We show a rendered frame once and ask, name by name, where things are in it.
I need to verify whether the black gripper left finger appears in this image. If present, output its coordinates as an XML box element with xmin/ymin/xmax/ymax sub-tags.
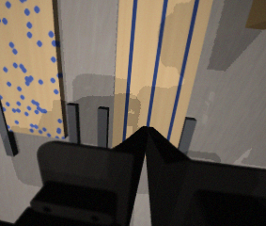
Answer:
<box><xmin>37</xmin><ymin>126</ymin><xmax>149</xmax><ymax>226</ymax></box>

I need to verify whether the tan strip with blue lines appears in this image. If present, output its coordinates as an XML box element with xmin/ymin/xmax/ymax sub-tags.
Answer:
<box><xmin>112</xmin><ymin>0</ymin><xmax>213</xmax><ymax>148</ymax></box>

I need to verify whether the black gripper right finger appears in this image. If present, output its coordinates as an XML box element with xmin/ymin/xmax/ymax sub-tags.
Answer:
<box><xmin>146</xmin><ymin>127</ymin><xmax>266</xmax><ymax>226</ymax></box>

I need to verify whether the tan strip with blue dots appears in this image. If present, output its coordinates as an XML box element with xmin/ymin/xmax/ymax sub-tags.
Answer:
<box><xmin>0</xmin><ymin>0</ymin><xmax>69</xmax><ymax>139</ymax></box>

